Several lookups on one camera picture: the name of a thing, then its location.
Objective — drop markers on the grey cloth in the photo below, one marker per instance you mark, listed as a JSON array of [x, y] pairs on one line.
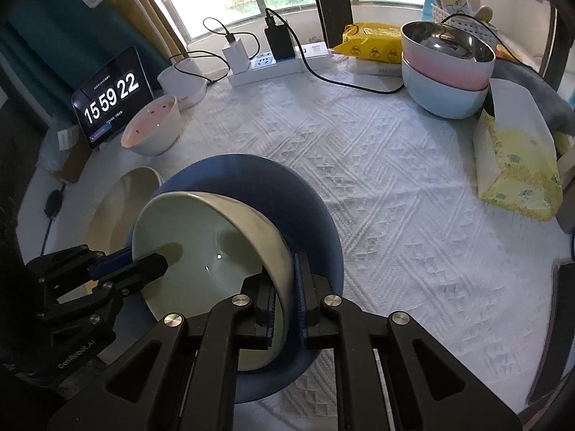
[[539, 90]]

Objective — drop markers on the black charger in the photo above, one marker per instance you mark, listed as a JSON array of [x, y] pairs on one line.
[[278, 42]]

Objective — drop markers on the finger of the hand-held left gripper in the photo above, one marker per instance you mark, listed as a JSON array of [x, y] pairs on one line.
[[110, 265], [143, 269]]

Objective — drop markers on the white packet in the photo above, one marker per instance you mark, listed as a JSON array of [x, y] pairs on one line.
[[377, 68]]

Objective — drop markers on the tablet showing clock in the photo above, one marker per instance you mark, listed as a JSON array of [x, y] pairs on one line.
[[112, 94]]

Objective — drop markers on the teal curtain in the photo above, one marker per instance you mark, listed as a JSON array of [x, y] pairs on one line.
[[54, 31]]

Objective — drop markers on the white plastic basket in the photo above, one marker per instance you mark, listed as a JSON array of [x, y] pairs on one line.
[[432, 13]]

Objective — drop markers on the black round pad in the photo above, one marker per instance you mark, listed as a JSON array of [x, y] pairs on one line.
[[54, 204]]

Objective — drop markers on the cream plate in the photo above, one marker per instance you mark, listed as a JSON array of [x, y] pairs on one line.
[[117, 206]]

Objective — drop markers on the cream bowl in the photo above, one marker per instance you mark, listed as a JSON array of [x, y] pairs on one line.
[[193, 242]]

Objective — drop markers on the pink steel bowl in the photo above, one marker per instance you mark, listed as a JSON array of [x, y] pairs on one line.
[[449, 76]]

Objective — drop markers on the cardboard box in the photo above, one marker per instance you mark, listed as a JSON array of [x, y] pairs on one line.
[[76, 166]]

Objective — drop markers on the yellow curtain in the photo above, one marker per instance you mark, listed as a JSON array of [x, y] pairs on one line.
[[150, 38]]

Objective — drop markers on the yellow tissue packet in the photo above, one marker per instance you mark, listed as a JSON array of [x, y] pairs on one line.
[[516, 170]]

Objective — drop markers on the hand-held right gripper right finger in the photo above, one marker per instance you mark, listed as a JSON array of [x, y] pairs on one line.
[[300, 305]]

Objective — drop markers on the small carton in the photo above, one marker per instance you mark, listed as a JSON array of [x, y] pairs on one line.
[[453, 3]]

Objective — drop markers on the white desk lamp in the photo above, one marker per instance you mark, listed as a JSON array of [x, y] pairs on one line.
[[179, 81]]

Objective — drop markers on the small white box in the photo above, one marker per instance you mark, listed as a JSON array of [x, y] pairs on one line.
[[68, 138]]

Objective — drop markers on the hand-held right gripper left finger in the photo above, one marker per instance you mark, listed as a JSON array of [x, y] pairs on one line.
[[269, 318]]

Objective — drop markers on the white bowl pink inside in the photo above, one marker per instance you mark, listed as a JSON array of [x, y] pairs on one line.
[[157, 139]]

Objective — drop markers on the yellow wipes packet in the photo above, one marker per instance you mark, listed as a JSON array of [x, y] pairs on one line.
[[368, 42]]

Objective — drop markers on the white power strip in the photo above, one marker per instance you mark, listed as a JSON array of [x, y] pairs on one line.
[[278, 65]]

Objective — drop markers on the light blue bowl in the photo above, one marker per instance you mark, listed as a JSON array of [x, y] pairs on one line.
[[435, 98]]

